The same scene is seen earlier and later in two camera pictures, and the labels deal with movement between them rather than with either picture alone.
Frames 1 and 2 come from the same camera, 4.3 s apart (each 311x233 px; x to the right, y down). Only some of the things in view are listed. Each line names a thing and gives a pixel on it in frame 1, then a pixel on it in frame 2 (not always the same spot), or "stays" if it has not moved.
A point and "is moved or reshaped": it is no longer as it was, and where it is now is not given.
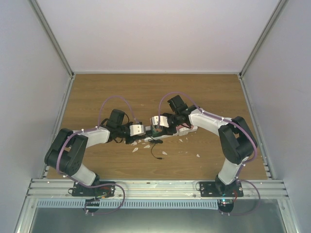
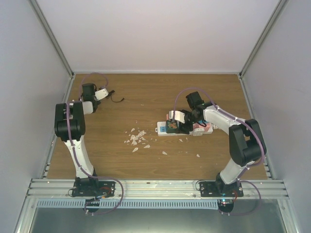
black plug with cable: (154, 141) to (109, 94)
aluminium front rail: (62, 189) stays
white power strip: (181, 132) is moved or reshaped
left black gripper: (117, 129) to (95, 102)
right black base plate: (216, 189) stays
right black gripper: (169, 131) to (185, 129)
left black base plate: (104, 191) stays
